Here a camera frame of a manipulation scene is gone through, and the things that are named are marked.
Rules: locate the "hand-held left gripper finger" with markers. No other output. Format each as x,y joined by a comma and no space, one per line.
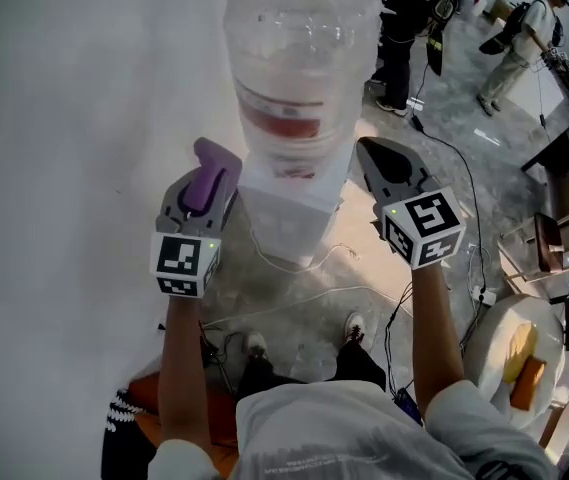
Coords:
229,193
169,203

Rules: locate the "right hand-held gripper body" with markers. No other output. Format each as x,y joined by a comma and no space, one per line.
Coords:
426,230

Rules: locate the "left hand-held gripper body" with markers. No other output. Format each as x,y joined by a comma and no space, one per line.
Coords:
184,263

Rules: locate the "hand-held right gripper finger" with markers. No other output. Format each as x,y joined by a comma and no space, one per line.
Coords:
421,173
373,178

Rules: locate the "purple and grey cloth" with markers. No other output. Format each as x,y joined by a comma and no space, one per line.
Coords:
209,178

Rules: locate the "white water dispenser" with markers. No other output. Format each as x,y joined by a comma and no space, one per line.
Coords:
289,218

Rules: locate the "person's left forearm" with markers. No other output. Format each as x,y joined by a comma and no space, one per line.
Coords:
181,368

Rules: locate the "person's right forearm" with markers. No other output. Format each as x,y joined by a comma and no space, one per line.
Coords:
436,338

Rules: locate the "clear water bottle red label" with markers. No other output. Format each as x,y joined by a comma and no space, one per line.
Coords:
299,68

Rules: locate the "black power adapter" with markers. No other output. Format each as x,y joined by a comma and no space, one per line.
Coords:
417,122

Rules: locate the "white power strip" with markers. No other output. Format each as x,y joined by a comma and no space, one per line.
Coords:
483,296

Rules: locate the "person's left shoe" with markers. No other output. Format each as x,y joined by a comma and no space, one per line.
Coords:
255,344

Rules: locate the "person's shoe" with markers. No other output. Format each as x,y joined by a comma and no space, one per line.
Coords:
355,329
255,344

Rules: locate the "person's right shoe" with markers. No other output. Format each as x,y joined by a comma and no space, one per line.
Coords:
355,329

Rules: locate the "wooden chair brown seat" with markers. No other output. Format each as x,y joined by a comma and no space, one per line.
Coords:
549,248

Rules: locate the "black and yellow bag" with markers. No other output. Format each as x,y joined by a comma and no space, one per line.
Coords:
439,38

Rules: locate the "dark wooden desk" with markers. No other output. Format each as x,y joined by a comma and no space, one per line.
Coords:
564,168

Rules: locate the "yellow cushion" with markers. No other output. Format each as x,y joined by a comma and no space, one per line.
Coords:
520,350

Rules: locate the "person's black trousers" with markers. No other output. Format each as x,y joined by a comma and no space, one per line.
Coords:
359,368

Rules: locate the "orange stool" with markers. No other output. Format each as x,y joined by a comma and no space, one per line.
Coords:
144,418

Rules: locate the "blue-screen phone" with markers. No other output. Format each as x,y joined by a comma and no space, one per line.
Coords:
409,405

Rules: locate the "orange cushion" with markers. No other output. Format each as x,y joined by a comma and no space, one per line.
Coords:
528,383

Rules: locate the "navy white-patterned fabric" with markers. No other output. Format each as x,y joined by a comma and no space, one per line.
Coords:
124,448

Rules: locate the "person's white shirt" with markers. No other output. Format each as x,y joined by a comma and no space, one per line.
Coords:
339,438

